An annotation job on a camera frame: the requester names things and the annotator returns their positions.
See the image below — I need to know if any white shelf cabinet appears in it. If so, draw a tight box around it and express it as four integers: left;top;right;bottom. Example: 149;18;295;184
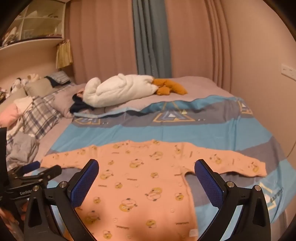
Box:
0;0;66;49

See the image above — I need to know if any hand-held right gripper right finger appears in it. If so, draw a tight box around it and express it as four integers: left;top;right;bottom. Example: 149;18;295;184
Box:
194;159;271;241

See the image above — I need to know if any pink cloth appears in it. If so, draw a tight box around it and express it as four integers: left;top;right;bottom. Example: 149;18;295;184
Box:
0;100;23;128

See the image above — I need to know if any pile of stuffed toys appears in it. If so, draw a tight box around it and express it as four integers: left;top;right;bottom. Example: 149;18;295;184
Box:
10;73;40;88

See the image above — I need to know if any pink duck print onesie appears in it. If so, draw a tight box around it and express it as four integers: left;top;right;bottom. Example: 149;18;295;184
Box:
41;139;267;241

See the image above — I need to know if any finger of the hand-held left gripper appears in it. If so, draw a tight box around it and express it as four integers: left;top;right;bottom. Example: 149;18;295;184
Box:
9;166;62;188
8;161;40;179

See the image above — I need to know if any plaid blanket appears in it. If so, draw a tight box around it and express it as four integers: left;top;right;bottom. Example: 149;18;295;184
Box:
6;94;63;144

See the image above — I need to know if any dark cloth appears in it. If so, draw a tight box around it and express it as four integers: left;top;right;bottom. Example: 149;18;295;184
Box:
70;93;95;114

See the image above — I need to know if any pink curtain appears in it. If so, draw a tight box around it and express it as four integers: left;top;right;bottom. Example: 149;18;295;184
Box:
69;0;139;84
164;0;234;93

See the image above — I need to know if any beige pillow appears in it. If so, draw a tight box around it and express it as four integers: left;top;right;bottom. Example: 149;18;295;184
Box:
24;77;56;96

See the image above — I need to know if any yellow hanging cloth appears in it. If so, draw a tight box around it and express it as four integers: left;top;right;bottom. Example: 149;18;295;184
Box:
57;39;73;69

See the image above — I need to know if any bed with pinkish grey sheet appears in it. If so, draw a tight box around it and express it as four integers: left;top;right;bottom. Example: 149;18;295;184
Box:
35;76;234;163

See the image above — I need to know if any beige curved headboard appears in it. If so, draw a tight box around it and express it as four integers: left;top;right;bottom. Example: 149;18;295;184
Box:
0;38;74;93

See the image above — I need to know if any striped pillow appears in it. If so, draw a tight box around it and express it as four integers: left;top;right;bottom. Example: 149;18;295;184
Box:
45;71;71;84

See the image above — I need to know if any blue curtain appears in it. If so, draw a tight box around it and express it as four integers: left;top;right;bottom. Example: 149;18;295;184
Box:
132;0;173;79

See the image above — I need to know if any blue grey duvet cover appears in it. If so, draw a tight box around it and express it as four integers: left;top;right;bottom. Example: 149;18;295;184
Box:
30;94;294;232

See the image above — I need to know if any orange plush toy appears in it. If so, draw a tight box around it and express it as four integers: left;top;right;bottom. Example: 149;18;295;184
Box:
153;78;188;96

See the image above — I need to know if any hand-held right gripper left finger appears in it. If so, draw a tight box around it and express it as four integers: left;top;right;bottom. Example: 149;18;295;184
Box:
24;159;100;241

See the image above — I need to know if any white fluffy blanket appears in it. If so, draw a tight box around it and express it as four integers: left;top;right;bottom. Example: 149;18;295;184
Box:
83;73;160;107

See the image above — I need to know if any white wall socket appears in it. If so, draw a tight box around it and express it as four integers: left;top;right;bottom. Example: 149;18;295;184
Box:
281;63;296;80

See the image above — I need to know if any grey cloth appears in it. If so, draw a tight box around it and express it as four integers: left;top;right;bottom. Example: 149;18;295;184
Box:
7;133;38;167

